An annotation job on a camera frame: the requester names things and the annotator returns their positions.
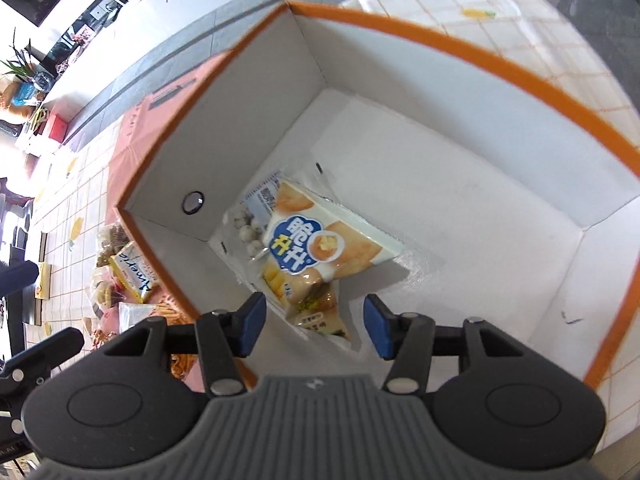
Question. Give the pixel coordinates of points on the red fries snack bag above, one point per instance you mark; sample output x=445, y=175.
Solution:
x=180, y=339

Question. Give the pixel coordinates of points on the clear bag brown twists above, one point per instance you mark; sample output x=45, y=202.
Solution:
x=112, y=238

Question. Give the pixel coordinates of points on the yellow white America snack bag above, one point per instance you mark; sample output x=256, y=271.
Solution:
x=134, y=272

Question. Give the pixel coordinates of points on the white blue cracker bag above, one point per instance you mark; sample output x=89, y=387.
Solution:
x=312, y=241

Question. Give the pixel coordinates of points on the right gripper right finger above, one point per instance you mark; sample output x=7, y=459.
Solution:
x=406, y=339

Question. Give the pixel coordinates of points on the tan small snack packet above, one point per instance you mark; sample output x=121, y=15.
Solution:
x=319, y=312

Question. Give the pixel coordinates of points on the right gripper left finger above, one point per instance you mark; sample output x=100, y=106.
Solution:
x=223, y=337

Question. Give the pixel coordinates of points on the clear bag round cookies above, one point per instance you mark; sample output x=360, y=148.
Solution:
x=105, y=290

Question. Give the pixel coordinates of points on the orange cardboard box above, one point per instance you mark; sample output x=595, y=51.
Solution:
x=514, y=202

